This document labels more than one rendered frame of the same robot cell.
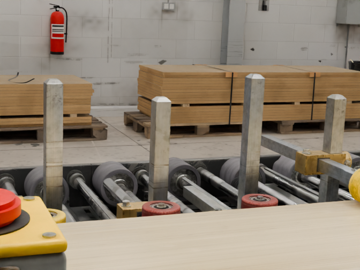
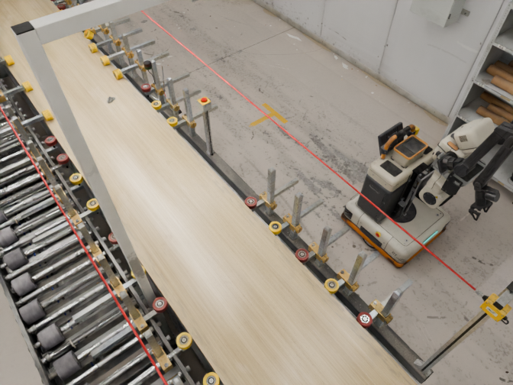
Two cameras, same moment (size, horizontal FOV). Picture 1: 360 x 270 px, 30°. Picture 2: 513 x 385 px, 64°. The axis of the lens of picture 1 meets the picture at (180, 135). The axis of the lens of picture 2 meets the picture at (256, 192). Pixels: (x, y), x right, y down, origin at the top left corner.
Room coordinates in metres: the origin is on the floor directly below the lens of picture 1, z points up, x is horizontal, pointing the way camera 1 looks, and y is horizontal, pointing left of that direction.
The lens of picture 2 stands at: (0.59, 2.35, 3.03)
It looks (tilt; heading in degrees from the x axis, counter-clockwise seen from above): 51 degrees down; 253
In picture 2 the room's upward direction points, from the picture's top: straight up
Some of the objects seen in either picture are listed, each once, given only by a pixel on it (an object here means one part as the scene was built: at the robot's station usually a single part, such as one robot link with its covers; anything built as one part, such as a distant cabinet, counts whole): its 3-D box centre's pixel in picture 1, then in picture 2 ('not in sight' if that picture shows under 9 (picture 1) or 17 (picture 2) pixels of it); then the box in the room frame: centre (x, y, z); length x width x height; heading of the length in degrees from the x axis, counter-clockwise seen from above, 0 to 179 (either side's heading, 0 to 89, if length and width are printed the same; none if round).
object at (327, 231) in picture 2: not in sight; (322, 249); (-0.17, 1.24, 0.87); 0.04 x 0.04 x 0.48; 22
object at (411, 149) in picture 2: not in sight; (408, 151); (-1.09, 0.65, 0.87); 0.23 x 0.15 x 0.11; 22
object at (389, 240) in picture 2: not in sight; (395, 217); (-1.13, 0.76, 0.16); 0.67 x 0.64 x 0.25; 112
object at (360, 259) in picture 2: not in sight; (354, 274); (-0.26, 1.48, 0.93); 0.04 x 0.04 x 0.48; 22
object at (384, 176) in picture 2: not in sight; (400, 178); (-1.10, 0.67, 0.59); 0.55 x 0.34 x 0.83; 22
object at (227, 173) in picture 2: not in sight; (181, 125); (0.45, -0.33, 0.67); 5.11 x 0.08 x 0.10; 112
